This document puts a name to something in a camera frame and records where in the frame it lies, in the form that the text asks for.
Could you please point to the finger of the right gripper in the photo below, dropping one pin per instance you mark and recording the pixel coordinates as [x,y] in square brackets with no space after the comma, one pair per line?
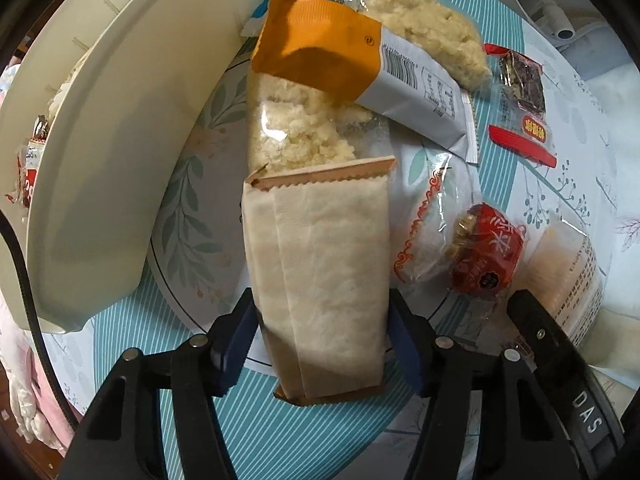
[552,350]

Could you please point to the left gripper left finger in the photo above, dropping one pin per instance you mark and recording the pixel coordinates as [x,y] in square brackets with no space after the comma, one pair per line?
[150,400]

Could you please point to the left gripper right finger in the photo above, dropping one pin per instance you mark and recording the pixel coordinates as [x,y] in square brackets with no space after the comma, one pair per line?
[485,414]

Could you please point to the clear printed cracker pack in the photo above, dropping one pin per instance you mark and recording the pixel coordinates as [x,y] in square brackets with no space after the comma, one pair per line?
[563,275]

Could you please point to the red pastry packet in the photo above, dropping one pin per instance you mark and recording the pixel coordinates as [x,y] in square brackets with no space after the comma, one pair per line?
[442,227]

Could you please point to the dark berry red packet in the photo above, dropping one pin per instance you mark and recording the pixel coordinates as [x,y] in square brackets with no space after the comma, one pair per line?
[521,124]

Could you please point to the long beige wafer pack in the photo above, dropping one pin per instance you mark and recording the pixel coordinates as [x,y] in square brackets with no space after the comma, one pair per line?
[317,246]

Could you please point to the orange grey snack bar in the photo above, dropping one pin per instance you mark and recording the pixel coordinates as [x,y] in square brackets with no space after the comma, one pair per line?
[327,46]

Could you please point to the rice crispy cake pack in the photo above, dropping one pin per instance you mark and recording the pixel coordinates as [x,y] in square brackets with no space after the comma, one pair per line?
[448,35]

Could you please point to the red apple snack packet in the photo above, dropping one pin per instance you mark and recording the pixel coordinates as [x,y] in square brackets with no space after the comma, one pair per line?
[28,158]

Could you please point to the pink bed blanket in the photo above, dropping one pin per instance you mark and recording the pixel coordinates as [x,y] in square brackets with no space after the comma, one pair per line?
[32,402]

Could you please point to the grey mesh office chair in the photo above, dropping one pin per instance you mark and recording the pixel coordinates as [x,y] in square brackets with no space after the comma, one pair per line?
[581,34]

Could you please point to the white plastic organizer tray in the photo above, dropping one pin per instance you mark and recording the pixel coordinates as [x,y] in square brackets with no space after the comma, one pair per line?
[126,80]

